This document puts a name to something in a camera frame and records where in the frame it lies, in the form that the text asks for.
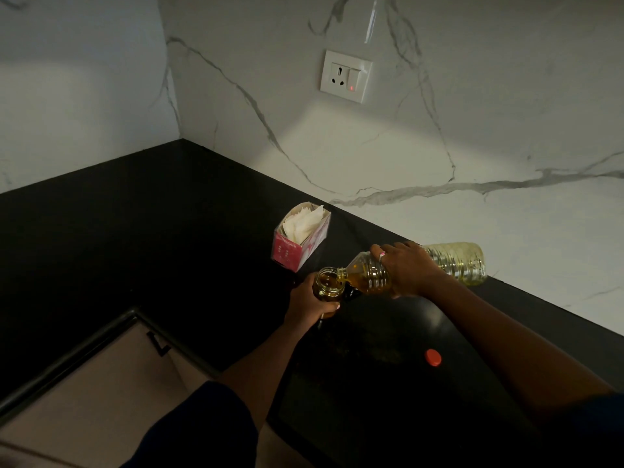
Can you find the white tissues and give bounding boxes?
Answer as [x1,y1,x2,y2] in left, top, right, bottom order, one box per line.
[282,205,326,245]

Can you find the person's right hand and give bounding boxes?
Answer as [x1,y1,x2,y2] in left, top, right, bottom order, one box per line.
[369,240,445,299]

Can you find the pink tissue box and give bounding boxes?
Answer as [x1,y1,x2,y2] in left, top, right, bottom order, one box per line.
[270,201,332,274]

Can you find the blue right shirt sleeve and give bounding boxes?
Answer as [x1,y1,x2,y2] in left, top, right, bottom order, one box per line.
[575,393,624,468]

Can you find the black countertop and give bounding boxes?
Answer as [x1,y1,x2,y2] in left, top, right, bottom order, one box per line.
[0,138,624,468]

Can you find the white wall socket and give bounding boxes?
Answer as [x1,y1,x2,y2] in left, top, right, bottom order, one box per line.
[319,49,373,105]

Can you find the beige lower cabinet front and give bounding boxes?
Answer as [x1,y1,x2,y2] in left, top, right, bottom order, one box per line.
[0,309,313,468]

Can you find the clear tape strip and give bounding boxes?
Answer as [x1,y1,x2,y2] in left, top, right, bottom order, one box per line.
[364,0,380,44]

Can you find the large clear plastic oil bottle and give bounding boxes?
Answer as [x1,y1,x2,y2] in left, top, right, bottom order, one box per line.
[337,242,488,294]

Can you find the person's right forearm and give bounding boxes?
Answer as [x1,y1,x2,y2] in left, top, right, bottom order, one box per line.
[426,279,615,420]

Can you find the small glass oil dispenser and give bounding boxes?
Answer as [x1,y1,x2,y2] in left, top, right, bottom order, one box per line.
[313,266,347,320]

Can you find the person's left hand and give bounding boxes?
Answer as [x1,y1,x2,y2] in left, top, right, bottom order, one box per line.
[284,272,341,332]

